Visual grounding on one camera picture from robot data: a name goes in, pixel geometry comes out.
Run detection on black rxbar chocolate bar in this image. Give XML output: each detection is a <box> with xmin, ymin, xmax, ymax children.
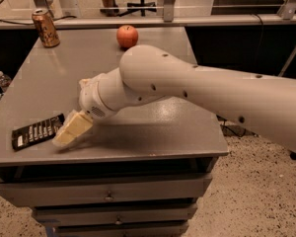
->
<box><xmin>11</xmin><ymin>114</ymin><xmax>65</xmax><ymax>151</ymax></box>

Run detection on red apple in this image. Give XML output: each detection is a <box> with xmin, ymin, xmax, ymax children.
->
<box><xmin>116</xmin><ymin>25</ymin><xmax>138</xmax><ymax>48</ymax></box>

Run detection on orange soda can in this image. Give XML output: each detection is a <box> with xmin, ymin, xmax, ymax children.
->
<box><xmin>32</xmin><ymin>9</ymin><xmax>60</xmax><ymax>47</ymax></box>

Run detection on top drawer knob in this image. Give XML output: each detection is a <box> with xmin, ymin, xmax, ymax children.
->
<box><xmin>104</xmin><ymin>192</ymin><xmax>114</xmax><ymax>202</ymax></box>

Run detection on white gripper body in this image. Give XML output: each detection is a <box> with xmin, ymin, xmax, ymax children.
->
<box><xmin>79</xmin><ymin>73</ymin><xmax>116</xmax><ymax>120</ymax></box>

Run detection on black power cable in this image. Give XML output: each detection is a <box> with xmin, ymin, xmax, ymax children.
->
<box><xmin>218</xmin><ymin>116</ymin><xmax>251</xmax><ymax>138</ymax></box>

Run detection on drawer knob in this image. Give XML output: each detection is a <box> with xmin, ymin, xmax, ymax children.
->
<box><xmin>104</xmin><ymin>192</ymin><xmax>114</xmax><ymax>202</ymax></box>
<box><xmin>114</xmin><ymin>217</ymin><xmax>123</xmax><ymax>225</ymax></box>

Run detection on black office chair base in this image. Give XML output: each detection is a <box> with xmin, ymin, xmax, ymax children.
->
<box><xmin>118</xmin><ymin>0</ymin><xmax>157</xmax><ymax>17</ymax></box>

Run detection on grey drawer cabinet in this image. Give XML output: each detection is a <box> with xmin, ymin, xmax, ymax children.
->
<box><xmin>0</xmin><ymin>30</ymin><xmax>228</xmax><ymax>237</ymax></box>

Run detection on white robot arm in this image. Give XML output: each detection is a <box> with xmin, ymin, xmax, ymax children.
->
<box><xmin>52</xmin><ymin>44</ymin><xmax>296</xmax><ymax>153</ymax></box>

